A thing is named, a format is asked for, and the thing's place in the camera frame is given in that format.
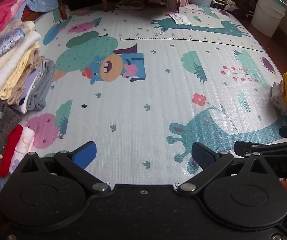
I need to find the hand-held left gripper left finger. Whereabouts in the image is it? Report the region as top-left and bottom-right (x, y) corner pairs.
(16, 141), (111, 193)

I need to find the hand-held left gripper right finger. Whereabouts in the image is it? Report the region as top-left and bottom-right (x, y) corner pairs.
(176, 142), (274, 194)

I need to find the stack of pastel folded clothes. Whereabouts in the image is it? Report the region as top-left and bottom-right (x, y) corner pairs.
(0, 20), (57, 112)

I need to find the white printed garment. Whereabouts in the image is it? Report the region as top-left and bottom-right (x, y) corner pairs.
(9, 126), (35, 173)

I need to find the red garment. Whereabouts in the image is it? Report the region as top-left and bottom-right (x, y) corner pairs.
(0, 125), (24, 178)

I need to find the cartoon printed play mat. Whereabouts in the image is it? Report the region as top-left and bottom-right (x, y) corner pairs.
(16, 4), (287, 188)

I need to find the white plastic bucket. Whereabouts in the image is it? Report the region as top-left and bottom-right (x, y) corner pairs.
(251, 0), (286, 37)

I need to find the crumpled white paper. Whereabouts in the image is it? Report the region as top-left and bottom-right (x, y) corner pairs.
(170, 14), (193, 26)

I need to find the dark cloth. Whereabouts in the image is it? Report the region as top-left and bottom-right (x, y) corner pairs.
(212, 0), (246, 12)

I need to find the light blue cloth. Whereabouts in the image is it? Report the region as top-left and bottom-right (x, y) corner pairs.
(27, 0), (60, 13)

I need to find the stack of newspapers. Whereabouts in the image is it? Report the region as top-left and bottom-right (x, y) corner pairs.
(114, 0), (147, 12)

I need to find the pink printed blanket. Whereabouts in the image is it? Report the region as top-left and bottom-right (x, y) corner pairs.
(0, 0), (56, 48)

